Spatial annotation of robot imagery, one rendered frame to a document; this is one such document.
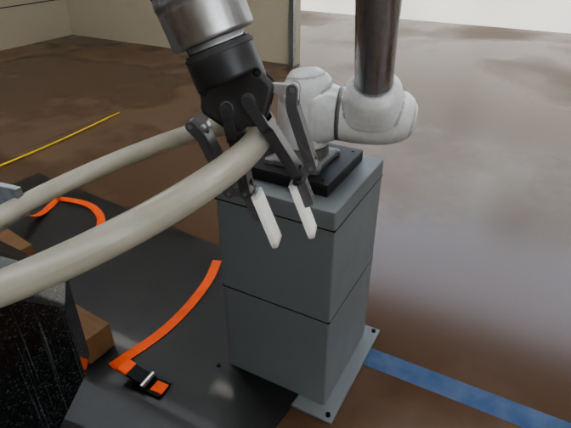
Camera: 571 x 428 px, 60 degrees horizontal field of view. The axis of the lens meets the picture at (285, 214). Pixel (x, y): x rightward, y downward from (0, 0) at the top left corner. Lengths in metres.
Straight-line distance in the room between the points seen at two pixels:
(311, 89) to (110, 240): 1.03
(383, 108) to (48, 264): 1.04
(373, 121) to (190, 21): 0.91
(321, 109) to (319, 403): 1.03
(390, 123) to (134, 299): 1.44
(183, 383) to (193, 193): 1.54
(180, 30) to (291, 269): 1.09
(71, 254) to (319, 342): 1.28
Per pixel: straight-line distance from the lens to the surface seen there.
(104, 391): 1.99
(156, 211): 0.42
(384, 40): 1.20
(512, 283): 2.57
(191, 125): 0.55
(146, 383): 1.93
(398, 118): 1.37
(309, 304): 1.55
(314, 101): 1.38
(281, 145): 0.53
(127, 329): 2.19
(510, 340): 2.26
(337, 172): 1.45
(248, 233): 1.51
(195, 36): 0.50
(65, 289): 1.56
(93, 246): 0.42
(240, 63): 0.51
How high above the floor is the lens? 1.48
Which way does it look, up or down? 31 degrees down
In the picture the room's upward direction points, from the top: straight up
